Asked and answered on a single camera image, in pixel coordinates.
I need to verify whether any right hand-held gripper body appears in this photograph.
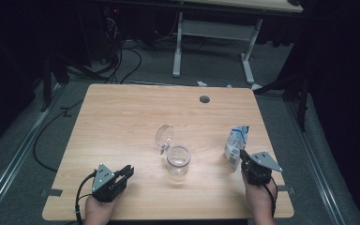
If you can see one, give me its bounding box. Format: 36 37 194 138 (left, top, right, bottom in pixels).
241 151 284 188

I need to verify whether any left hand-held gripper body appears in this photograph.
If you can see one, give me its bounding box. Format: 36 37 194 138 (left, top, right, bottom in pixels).
91 163 128 203

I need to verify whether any clear glass jar with lid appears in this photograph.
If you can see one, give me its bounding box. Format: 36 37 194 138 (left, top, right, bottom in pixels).
155 125 192 179

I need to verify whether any person's right hand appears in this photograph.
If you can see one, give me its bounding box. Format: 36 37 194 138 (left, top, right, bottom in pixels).
242 173 278 218

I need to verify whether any person's left hand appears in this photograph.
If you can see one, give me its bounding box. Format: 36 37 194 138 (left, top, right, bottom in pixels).
83 193 122 225

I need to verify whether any black metal stand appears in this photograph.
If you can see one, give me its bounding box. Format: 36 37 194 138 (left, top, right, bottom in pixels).
40 54 71 113
256 69 310 132

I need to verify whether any white-framed desk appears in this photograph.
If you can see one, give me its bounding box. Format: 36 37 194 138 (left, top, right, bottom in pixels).
172 0 304 92

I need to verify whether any right hand-held gripper cable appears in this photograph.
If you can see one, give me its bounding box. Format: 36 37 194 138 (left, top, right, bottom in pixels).
262 176 279 218

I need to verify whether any hand-held gripper cable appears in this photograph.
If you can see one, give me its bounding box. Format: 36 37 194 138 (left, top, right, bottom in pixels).
262 176 279 218
74 170 98 225

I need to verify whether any left hand-held gripper cable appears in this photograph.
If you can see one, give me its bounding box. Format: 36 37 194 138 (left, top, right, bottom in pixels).
74 170 98 225

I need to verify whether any metal floor rail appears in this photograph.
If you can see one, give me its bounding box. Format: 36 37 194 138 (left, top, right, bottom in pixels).
0 83 66 219
285 99 347 225

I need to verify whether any long black floor cable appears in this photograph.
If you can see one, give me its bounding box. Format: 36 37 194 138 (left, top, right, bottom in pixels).
32 98 86 173

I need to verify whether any thin curved black cable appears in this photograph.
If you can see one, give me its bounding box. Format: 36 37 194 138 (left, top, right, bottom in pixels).
119 46 143 84

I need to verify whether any bundle of black cables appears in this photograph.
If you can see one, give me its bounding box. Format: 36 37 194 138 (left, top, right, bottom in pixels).
101 17 124 84

